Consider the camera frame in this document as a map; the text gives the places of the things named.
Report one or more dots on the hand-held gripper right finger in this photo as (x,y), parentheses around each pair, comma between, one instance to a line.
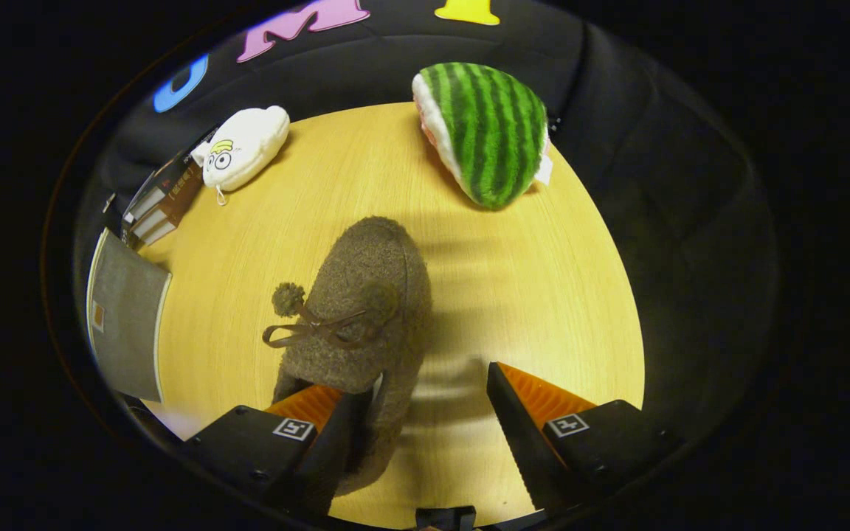
(517,428)

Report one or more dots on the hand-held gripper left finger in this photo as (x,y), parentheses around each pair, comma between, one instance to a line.
(336,442)

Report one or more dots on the black backdrop cloth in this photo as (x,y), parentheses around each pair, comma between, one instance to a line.
(654,184)

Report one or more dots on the white plush toy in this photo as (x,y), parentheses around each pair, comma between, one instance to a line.
(244,147)

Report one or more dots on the dark hardcover book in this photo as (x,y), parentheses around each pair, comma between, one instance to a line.
(178,184)

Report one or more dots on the brown cover book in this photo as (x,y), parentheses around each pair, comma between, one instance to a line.
(150,227)

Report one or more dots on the cream fabric storage box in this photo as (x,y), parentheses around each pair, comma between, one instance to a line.
(126,317)

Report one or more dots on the brown fuzzy shoe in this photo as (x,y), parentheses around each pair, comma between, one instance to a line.
(373,280)

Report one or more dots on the watermelon slice plush toy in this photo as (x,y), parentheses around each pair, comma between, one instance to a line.
(491,133)

